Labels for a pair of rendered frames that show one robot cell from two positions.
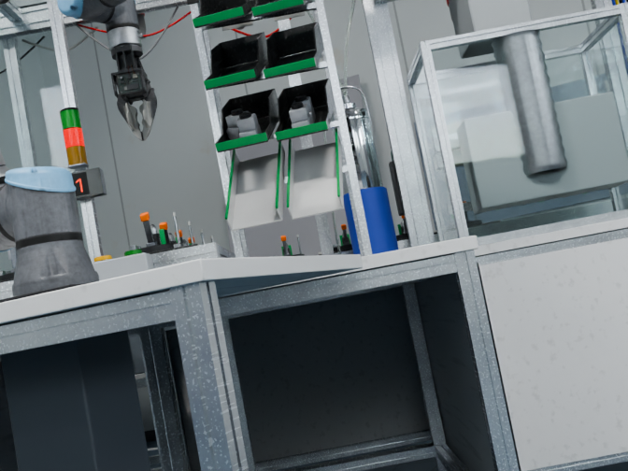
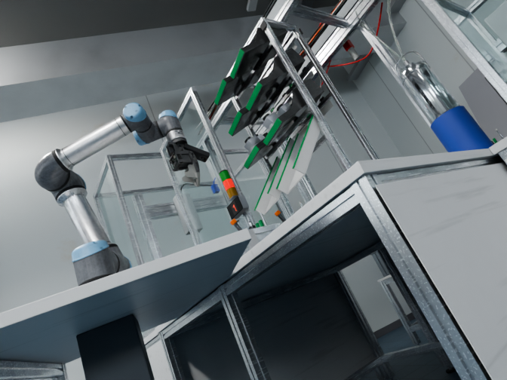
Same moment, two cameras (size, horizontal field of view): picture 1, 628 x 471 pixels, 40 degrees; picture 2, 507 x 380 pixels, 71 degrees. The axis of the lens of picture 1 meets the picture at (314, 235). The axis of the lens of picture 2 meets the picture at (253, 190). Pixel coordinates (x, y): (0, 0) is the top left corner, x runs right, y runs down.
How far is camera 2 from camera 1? 147 cm
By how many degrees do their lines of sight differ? 50
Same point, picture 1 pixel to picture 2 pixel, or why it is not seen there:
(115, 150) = (419, 132)
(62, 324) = not seen: outside the picture
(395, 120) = not seen: hidden behind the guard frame
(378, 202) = (453, 121)
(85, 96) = (396, 114)
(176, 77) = not seen: hidden behind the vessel
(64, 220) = (85, 274)
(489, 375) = (431, 302)
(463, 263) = (361, 191)
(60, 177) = (82, 249)
